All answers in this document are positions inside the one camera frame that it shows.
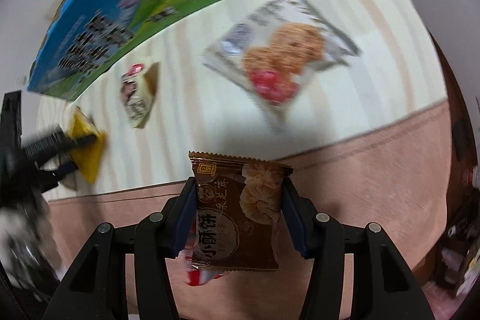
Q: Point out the yellow snack packet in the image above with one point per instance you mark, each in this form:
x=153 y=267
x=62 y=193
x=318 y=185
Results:
x=90 y=158

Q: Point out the striped pink blanket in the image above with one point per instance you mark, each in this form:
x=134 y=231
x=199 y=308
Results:
x=356 y=173

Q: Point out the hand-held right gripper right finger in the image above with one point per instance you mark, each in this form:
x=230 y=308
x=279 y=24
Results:
x=296 y=218

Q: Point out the brown biscuit packet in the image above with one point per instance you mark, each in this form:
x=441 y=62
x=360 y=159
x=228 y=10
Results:
x=236 y=215

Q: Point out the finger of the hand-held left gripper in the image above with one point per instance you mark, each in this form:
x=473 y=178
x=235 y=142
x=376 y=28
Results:
x=56 y=174
x=48 y=145

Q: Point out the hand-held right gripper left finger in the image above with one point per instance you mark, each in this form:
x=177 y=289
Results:
x=185 y=218

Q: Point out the printed blue cardboard box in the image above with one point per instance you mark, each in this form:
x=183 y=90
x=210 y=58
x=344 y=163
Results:
x=123 y=12

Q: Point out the small cartoon figure snack packet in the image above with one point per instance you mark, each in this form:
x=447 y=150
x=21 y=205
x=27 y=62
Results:
x=138 y=95

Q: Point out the small red snack packet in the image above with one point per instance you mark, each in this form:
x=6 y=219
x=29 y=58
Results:
x=198 y=277

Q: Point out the white cookie packet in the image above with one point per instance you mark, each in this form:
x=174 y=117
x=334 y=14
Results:
x=277 y=57

